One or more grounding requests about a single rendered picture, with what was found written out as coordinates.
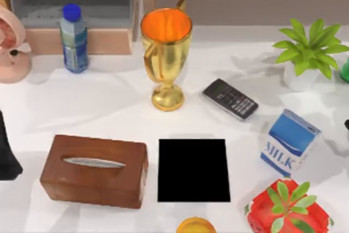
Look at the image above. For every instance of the pale wooden drawer front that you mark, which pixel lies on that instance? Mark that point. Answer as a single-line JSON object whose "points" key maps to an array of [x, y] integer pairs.
{"points": [[81, 40]]}

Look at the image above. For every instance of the gold trophy cup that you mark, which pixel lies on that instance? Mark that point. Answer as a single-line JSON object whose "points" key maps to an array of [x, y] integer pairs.
{"points": [[167, 58]]}

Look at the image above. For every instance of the green plant in red pot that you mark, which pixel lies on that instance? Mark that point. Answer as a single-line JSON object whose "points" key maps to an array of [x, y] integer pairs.
{"points": [[286, 211]]}

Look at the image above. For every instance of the black square mat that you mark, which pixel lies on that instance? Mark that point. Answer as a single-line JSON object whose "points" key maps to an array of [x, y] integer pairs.
{"points": [[193, 170]]}

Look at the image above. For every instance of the black calculator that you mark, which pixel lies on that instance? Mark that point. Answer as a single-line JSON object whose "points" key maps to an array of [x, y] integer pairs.
{"points": [[231, 99]]}

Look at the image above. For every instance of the pink desk fan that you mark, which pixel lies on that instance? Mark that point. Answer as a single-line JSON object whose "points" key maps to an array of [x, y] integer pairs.
{"points": [[11, 53]]}

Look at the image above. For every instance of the small black object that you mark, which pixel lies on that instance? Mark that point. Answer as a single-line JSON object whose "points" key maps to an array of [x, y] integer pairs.
{"points": [[347, 125]]}

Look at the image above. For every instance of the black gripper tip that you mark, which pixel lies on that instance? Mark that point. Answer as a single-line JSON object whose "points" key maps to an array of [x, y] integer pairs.
{"points": [[6, 151]]}

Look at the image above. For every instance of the wooden tissue box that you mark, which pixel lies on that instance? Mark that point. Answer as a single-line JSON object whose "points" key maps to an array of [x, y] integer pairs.
{"points": [[95, 173]]}

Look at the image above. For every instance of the blue and white milk carton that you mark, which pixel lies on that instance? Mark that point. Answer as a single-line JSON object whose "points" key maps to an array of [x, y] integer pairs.
{"points": [[289, 145]]}

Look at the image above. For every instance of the yellow round object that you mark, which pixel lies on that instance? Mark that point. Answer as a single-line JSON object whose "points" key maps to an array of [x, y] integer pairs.
{"points": [[195, 226]]}

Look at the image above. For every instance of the blue capped water bottle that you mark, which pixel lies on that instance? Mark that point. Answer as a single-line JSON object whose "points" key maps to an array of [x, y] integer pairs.
{"points": [[74, 47]]}

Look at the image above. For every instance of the green plant in white pot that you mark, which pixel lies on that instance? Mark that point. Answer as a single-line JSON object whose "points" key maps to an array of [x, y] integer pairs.
{"points": [[308, 50]]}

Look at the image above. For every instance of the green object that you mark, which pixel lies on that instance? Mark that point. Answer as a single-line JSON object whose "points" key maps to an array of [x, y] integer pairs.
{"points": [[345, 70]]}

